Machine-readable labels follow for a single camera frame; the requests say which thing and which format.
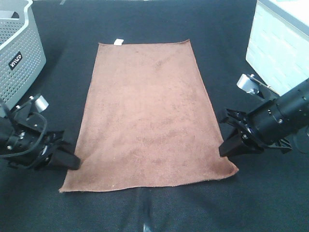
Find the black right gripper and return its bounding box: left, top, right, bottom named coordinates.
left=218, top=109, right=291, bottom=157

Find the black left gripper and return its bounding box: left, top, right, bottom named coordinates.
left=5, top=130, right=81, bottom=170

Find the brown terry towel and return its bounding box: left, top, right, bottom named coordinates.
left=60, top=40, right=238, bottom=192

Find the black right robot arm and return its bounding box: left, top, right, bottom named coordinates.
left=217, top=74, right=309, bottom=157

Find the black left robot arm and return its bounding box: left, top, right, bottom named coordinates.
left=0, top=95, right=81, bottom=170

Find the white plastic storage bin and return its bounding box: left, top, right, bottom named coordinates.
left=246, top=0, right=309, bottom=95

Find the grey perforated laundry basket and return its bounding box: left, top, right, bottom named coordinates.
left=0, top=0, right=46, bottom=109

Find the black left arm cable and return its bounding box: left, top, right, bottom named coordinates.
left=0, top=98, right=48, bottom=159

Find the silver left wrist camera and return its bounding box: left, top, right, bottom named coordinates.
left=29, top=94, right=49, bottom=113

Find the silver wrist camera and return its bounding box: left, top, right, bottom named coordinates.
left=29, top=94, right=49, bottom=113
left=237, top=73, right=261, bottom=95

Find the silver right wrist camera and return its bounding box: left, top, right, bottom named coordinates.
left=237, top=73, right=261, bottom=95

